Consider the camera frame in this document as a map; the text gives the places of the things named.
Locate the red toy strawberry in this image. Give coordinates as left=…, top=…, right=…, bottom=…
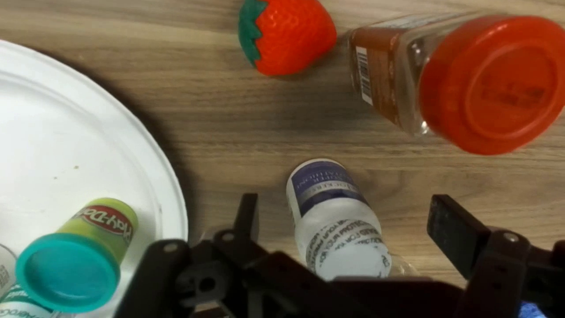
left=236, top=0, right=338, bottom=78

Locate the teal lid dough tub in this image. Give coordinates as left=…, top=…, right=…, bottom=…
left=14, top=196, right=141, bottom=314

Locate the spice jar orange lid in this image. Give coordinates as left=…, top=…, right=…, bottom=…
left=347, top=14, right=565, bottom=157

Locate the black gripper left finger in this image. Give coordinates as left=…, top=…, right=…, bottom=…
left=112, top=192, right=278, bottom=318

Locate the white paper plate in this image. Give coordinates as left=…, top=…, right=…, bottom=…
left=0, top=37, right=190, bottom=297

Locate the white bottle blue label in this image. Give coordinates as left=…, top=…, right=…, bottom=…
left=284, top=157, right=393, bottom=281

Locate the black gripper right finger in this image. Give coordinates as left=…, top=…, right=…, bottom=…
left=427, top=194, right=565, bottom=318

